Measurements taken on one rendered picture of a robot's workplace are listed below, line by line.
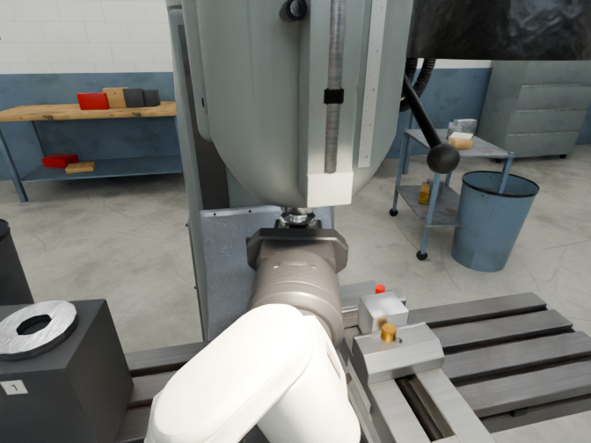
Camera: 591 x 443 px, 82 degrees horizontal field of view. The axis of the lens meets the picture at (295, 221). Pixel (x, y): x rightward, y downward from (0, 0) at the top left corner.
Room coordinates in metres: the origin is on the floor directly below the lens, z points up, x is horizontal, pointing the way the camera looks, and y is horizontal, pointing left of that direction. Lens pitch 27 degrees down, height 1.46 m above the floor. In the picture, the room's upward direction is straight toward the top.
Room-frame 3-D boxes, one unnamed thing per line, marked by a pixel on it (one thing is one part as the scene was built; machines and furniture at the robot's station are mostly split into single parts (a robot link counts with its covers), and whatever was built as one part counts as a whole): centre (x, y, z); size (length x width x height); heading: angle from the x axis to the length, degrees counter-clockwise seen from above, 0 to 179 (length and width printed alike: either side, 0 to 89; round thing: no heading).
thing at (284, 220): (0.39, 0.00, 1.26); 0.05 x 0.05 x 0.01
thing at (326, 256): (0.30, 0.00, 1.24); 0.13 x 0.12 x 0.10; 88
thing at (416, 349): (0.37, -0.16, 1.05); 0.12 x 0.06 x 0.04; 104
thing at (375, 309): (0.42, -0.14, 1.07); 0.06 x 0.05 x 0.06; 104
